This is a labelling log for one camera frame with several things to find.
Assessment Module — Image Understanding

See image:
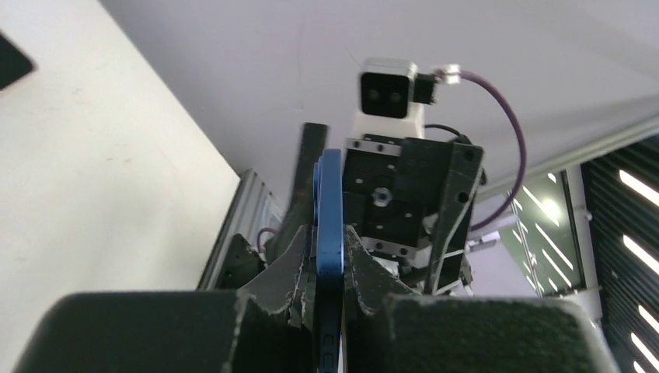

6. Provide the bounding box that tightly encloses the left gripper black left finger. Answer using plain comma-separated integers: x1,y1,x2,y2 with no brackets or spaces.
15,226,315,372

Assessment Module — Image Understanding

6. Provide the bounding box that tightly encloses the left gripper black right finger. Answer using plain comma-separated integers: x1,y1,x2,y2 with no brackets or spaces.
343,227,619,372

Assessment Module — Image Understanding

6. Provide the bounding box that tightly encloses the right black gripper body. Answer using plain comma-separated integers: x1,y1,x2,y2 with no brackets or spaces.
343,135,453,260

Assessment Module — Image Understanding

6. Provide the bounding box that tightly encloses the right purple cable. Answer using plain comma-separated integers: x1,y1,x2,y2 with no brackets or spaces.
432,64,528,232

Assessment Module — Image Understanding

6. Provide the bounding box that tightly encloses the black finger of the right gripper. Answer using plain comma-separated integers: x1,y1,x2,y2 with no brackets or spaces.
267,123,329,263
423,143,483,295

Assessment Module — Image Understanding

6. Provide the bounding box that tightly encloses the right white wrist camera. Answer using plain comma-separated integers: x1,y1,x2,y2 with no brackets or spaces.
351,58,437,138

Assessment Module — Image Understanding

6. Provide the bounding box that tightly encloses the right aluminium frame rail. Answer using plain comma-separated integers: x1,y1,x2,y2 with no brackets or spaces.
197,169,284,290

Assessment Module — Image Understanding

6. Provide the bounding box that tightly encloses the black phone with pink edge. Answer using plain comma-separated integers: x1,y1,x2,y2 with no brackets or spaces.
1,32,36,91

